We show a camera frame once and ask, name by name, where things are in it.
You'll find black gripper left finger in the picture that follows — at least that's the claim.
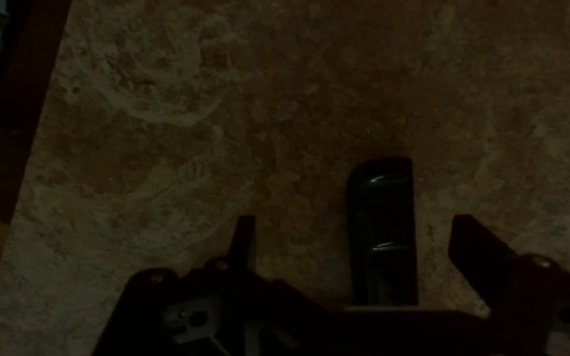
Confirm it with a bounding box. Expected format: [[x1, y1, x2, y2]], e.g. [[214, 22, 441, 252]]
[[226, 214, 259, 283]]

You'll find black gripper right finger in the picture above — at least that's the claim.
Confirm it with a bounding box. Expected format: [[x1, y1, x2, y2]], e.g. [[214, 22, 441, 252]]
[[447, 214, 521, 313]]

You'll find black remote control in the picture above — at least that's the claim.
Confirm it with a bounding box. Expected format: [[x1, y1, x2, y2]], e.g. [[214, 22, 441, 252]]
[[344, 155, 422, 309]]

